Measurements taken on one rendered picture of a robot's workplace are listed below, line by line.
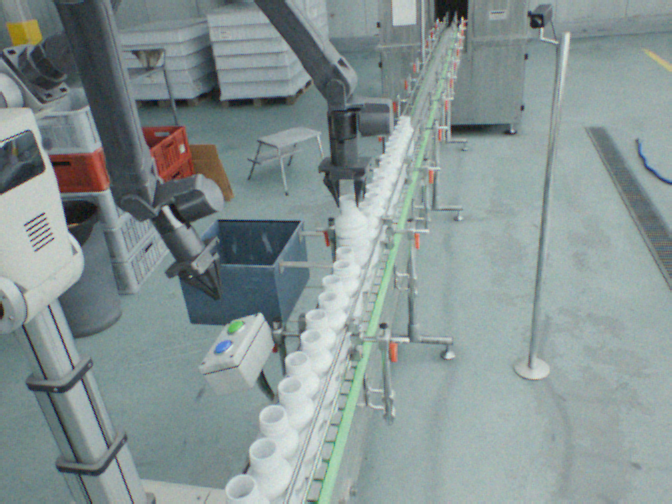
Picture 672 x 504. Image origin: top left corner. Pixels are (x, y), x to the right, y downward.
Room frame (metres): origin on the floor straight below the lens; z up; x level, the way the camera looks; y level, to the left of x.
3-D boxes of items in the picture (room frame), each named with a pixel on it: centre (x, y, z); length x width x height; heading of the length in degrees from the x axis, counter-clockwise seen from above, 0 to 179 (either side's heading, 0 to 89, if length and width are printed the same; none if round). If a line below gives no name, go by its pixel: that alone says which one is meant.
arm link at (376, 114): (1.09, -0.07, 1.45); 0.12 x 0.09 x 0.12; 76
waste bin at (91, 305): (2.70, 1.44, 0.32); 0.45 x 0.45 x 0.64
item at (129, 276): (3.26, 1.39, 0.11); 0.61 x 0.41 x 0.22; 170
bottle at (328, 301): (0.86, 0.03, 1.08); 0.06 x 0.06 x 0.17
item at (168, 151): (3.96, 1.31, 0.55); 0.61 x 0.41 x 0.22; 168
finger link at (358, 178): (1.09, -0.04, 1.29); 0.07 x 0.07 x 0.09; 75
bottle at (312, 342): (0.75, 0.06, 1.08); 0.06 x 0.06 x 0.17
